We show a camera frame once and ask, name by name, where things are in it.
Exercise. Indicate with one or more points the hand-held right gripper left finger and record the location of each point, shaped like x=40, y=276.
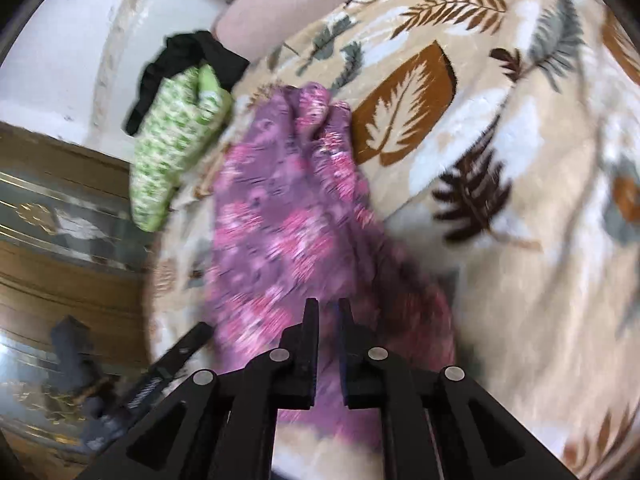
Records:
x=306, y=360

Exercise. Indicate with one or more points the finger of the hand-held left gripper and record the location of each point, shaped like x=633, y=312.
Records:
x=175, y=360

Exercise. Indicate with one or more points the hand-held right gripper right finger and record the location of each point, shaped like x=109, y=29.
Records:
x=350, y=360

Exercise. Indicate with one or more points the purple floral garment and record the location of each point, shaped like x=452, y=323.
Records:
x=280, y=220

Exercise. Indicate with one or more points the wooden glass-door cabinet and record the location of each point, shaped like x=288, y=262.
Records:
x=50, y=270

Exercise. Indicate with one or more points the green patterned pillow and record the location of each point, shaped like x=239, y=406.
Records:
x=160, y=160

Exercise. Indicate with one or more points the beige leaf-print blanket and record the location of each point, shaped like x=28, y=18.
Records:
x=500, y=110

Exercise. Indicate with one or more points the black cloth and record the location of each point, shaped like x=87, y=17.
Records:
x=220, y=60

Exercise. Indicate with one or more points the pink pillow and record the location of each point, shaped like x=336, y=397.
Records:
x=280, y=5

